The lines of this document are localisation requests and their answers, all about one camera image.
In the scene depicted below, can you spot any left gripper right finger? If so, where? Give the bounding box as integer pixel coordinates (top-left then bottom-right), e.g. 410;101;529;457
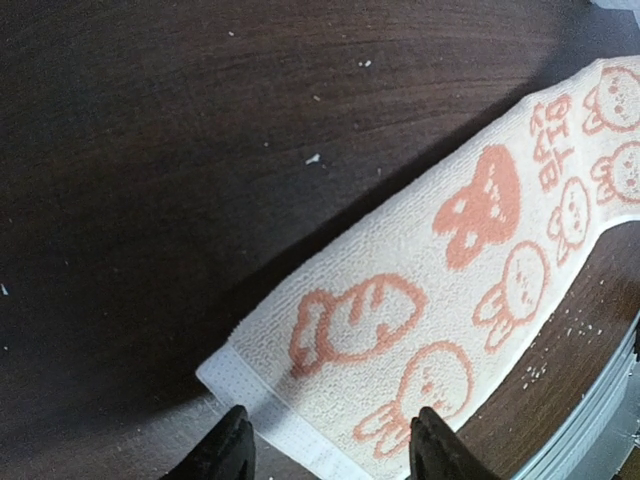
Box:
409;407;493;480

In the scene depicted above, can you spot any front aluminium rail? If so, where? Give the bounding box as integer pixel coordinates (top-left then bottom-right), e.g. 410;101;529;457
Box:
514;319;639;479

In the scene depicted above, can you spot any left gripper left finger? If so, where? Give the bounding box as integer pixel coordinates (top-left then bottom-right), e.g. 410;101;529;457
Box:
167;405;256;480

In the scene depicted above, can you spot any orange bunny pattern towel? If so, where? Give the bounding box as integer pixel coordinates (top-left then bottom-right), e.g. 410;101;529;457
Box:
196;56;639;479

